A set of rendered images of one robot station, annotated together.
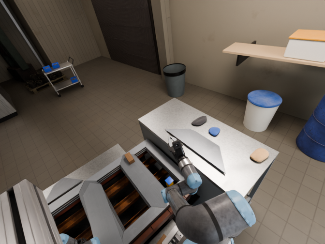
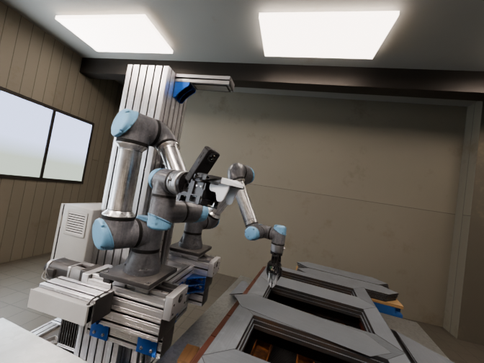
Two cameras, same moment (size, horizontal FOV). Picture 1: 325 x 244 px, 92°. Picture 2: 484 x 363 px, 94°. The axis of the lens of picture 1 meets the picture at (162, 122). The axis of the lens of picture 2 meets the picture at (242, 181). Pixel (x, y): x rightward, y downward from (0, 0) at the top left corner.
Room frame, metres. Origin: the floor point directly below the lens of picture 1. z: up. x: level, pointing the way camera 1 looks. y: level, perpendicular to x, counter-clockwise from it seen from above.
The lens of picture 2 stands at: (1.14, -0.37, 1.44)
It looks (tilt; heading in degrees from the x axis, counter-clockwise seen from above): 3 degrees up; 141
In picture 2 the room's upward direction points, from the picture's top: 9 degrees clockwise
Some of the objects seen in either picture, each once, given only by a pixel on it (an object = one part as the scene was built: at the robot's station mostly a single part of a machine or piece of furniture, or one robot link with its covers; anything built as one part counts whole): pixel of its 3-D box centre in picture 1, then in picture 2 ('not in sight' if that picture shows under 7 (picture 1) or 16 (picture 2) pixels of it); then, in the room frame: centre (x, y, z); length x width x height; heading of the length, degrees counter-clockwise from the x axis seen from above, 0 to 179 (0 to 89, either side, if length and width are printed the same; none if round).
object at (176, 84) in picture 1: (175, 81); not in sight; (3.61, -0.50, 0.34); 0.57 x 0.54 x 0.69; 129
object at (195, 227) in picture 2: not in sight; (195, 220); (-0.17, 0.36, 1.20); 0.13 x 0.12 x 0.14; 111
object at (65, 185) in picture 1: (60, 188); (426, 355); (0.91, 1.18, 0.77); 0.45 x 0.20 x 0.04; 123
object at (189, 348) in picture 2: (162, 242); (188, 358); (0.31, 0.16, 0.70); 0.10 x 0.06 x 0.05; 131
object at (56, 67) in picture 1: (64, 76); not in sight; (4.96, 2.79, 0.44); 0.94 x 0.55 x 0.88; 128
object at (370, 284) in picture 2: not in sight; (341, 279); (0.23, 1.66, 0.82); 0.80 x 0.40 x 0.06; 33
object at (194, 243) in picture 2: not in sight; (191, 238); (-0.17, 0.35, 1.09); 0.15 x 0.15 x 0.10
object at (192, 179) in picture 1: (191, 176); (166, 181); (0.43, -0.11, 1.43); 0.11 x 0.08 x 0.09; 13
